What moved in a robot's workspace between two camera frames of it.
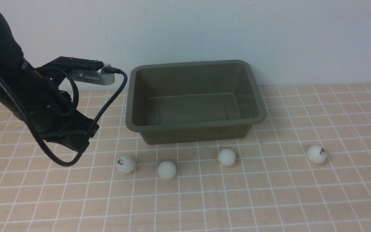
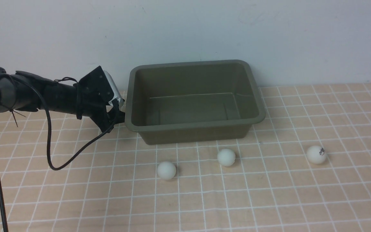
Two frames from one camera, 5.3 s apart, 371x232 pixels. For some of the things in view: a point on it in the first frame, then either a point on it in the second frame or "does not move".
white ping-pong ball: (226, 157) does not move
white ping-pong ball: (316, 154) does not move
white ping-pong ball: (166, 170) does not move
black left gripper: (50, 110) → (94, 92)
